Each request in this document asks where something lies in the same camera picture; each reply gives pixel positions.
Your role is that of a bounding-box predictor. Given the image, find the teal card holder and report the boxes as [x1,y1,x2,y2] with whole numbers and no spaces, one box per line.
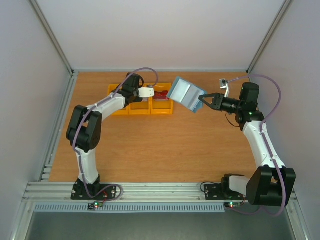
[166,76,207,113]

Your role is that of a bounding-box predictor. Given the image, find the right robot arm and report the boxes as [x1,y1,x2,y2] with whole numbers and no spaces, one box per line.
[199,82,296,208]

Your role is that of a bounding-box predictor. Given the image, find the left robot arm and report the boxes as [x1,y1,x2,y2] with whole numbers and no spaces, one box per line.
[66,73,144,199]

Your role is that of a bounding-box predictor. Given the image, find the red cards stack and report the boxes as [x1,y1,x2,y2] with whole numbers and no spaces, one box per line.
[152,90,169,101]

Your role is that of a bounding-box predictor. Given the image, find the middle yellow bin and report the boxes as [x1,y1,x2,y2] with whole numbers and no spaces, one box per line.
[128,96,152,116]

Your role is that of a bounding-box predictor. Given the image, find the yellow bin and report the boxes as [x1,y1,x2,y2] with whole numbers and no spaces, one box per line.
[128,96,152,116]
[151,82,174,115]
[107,83,129,116]

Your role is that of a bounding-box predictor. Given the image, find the left yellow bin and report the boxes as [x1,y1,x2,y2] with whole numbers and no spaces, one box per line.
[107,83,129,116]

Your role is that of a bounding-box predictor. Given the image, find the right yellow bin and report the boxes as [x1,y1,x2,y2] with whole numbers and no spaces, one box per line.
[151,82,174,115]

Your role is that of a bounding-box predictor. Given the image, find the right circuit board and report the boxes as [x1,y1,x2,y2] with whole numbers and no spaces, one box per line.
[224,201,244,209]

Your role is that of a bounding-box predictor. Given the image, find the circuit board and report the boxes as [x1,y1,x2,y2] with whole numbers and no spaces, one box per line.
[224,201,244,209]
[87,201,104,211]

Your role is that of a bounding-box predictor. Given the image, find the left circuit board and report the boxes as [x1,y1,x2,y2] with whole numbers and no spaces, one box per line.
[87,201,104,211]

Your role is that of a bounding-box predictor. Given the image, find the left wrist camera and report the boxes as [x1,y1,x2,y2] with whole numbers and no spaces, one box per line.
[138,87,155,98]

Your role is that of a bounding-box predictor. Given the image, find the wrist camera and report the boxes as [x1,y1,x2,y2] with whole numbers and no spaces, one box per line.
[219,78,230,98]
[138,87,155,98]

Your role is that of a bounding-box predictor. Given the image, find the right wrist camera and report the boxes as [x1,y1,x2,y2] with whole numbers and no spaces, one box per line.
[219,78,230,98]

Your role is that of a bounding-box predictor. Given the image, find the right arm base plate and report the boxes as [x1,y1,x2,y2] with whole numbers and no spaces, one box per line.
[203,183,244,201]

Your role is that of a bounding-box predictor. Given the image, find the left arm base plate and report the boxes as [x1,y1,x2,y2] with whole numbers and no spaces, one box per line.
[70,179,117,201]

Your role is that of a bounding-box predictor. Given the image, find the grey slotted cable duct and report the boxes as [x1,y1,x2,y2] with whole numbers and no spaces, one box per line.
[33,202,226,213]

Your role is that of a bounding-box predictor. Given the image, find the aluminium front rail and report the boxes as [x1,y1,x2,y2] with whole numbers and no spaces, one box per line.
[23,181,298,203]

